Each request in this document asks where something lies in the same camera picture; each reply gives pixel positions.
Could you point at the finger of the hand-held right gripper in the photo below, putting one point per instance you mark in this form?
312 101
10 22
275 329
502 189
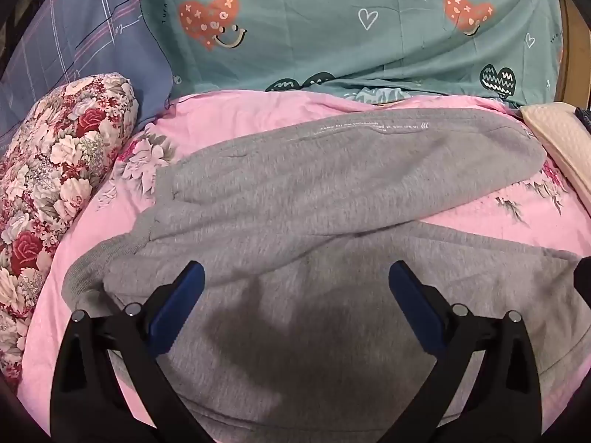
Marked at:
584 281

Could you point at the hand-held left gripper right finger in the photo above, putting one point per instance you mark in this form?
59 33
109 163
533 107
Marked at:
415 309

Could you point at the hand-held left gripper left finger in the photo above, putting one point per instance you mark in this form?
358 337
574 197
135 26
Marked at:
178 309

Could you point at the grey pants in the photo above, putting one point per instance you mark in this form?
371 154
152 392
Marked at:
295 221

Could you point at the beige textured cushion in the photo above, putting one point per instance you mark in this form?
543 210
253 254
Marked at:
563 138

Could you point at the dark blue object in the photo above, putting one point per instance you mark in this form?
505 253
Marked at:
584 117

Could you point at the red floral pillow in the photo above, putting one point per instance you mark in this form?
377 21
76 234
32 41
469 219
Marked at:
55 157

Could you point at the pink floral bedsheet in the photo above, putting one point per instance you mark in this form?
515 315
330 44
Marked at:
221 115

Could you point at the blue plaid pillow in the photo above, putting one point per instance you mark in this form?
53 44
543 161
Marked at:
92 32

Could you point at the teal heart print quilt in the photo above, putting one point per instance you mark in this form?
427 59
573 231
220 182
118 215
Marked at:
323 18

